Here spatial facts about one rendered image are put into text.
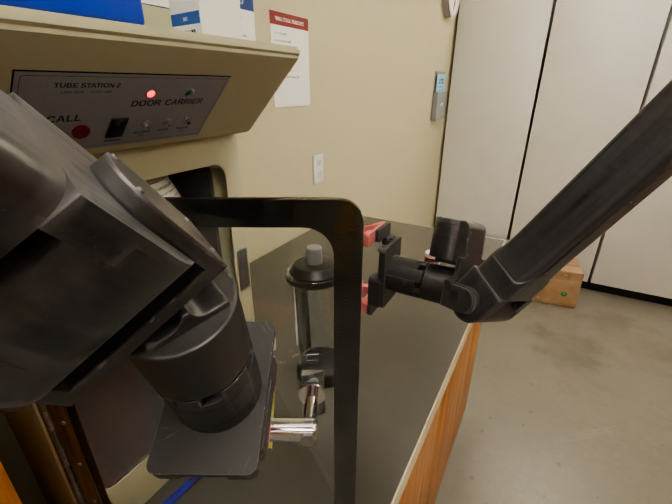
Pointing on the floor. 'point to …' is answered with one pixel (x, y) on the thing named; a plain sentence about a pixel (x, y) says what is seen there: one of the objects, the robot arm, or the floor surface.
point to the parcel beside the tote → (563, 286)
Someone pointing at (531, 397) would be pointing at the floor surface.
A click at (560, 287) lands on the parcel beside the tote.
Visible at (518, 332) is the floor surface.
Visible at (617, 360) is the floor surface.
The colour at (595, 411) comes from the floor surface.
